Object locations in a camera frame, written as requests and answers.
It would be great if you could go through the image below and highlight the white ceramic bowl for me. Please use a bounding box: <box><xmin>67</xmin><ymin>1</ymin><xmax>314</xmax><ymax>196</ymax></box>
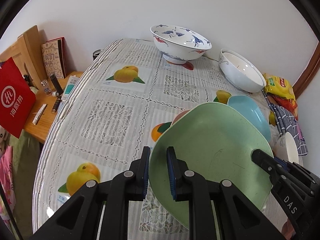
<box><xmin>273</xmin><ymin>132</ymin><xmax>299</xmax><ymax>163</ymax></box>

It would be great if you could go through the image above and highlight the green square plate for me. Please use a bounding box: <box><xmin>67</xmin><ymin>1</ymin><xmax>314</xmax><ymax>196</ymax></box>
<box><xmin>149</xmin><ymin>102</ymin><xmax>273</xmax><ymax>227</ymax></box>

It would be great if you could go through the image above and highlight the blue square plate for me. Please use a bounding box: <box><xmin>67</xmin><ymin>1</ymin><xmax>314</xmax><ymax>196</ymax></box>
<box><xmin>227</xmin><ymin>95</ymin><xmax>271</xmax><ymax>142</ymax></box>

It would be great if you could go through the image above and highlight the grey checkered cloth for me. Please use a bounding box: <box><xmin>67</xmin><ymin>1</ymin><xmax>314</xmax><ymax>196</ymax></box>
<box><xmin>262</xmin><ymin>91</ymin><xmax>309</xmax><ymax>157</ymax></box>

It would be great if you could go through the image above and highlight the red chips bag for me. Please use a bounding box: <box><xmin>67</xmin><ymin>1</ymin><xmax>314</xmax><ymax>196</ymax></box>
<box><xmin>267</xmin><ymin>93</ymin><xmax>298</xmax><ymax>120</ymax></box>

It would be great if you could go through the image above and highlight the yellow chips bag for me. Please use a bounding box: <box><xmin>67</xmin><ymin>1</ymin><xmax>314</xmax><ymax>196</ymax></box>
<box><xmin>263</xmin><ymin>73</ymin><xmax>296</xmax><ymax>100</ymax></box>

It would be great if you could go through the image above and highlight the pink square plate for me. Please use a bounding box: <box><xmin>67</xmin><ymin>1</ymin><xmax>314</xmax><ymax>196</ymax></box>
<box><xmin>170</xmin><ymin>110</ymin><xmax>189</xmax><ymax>126</ymax></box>

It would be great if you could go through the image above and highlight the large white bowl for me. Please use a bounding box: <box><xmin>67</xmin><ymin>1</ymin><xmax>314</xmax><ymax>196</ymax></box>
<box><xmin>218</xmin><ymin>48</ymin><xmax>266</xmax><ymax>94</ymax></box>

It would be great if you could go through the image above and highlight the wooden side table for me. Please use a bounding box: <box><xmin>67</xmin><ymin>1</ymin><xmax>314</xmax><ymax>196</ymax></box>
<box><xmin>23</xmin><ymin>71</ymin><xmax>85</xmax><ymax>144</ymax></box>

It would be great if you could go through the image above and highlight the fruit print tablecloth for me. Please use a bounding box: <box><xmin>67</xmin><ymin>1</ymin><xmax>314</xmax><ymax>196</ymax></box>
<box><xmin>31</xmin><ymin>38</ymin><xmax>301</xmax><ymax>240</ymax></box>

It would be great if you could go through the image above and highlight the red paper bag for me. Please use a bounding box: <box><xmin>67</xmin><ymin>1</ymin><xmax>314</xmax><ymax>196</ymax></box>
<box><xmin>0</xmin><ymin>58</ymin><xmax>36</xmax><ymax>138</ymax></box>

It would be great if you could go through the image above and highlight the blue crane pattern bowl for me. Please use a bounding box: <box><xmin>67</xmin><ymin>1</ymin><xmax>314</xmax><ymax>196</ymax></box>
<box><xmin>150</xmin><ymin>24</ymin><xmax>212</xmax><ymax>64</ymax></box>

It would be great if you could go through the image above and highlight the wooden board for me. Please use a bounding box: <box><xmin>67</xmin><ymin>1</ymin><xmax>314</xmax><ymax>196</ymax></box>
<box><xmin>1</xmin><ymin>25</ymin><xmax>47</xmax><ymax>89</ymax></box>

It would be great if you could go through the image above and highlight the brown wooden door frame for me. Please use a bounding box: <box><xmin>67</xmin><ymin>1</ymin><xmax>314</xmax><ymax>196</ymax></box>
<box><xmin>293</xmin><ymin>43</ymin><xmax>320</xmax><ymax>99</ymax></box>

